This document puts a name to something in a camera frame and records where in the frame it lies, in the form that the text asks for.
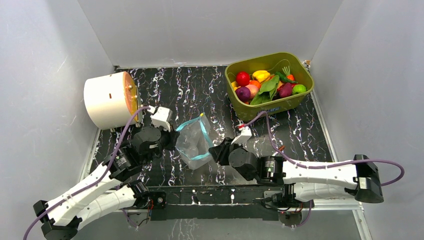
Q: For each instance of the purple toy onion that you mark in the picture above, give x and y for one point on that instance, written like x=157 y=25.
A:
x=243 y=93

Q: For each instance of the red toy apple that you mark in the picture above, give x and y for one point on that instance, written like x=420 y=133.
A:
x=242 y=79

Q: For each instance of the orange toy carrot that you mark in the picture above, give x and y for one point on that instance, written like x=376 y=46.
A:
x=287 y=71

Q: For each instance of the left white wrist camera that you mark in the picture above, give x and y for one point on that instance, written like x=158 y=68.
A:
x=160 y=117

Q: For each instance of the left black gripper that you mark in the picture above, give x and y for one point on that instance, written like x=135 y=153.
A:
x=172 y=136

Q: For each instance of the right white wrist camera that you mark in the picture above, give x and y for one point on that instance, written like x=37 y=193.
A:
x=245 y=133

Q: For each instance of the yellow toy bell pepper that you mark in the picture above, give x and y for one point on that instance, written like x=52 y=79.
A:
x=261 y=75

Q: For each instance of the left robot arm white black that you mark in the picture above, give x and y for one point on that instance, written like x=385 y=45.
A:
x=110 y=187

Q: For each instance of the white cylindrical appliance orange lid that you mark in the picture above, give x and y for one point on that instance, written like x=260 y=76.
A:
x=110 y=100

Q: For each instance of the pink toy peach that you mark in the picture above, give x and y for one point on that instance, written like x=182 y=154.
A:
x=253 y=89

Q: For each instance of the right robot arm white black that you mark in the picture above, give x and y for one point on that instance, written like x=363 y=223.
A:
x=303 y=181

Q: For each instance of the clear zip top bag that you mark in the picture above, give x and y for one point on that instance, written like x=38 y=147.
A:
x=194 y=142

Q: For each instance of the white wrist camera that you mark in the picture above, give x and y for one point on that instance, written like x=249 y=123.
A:
x=160 y=117
x=245 y=133

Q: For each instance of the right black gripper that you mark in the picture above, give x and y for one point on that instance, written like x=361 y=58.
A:
x=221 y=151

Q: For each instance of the green toy leaf vegetable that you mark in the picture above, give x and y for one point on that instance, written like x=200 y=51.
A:
x=267 y=91

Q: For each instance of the olive green plastic bin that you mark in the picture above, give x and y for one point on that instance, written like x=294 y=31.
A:
x=273 y=63

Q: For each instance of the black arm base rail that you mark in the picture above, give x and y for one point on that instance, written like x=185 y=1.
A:
x=226 y=202

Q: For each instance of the lime green toy fruit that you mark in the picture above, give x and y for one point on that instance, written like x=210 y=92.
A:
x=298 y=89

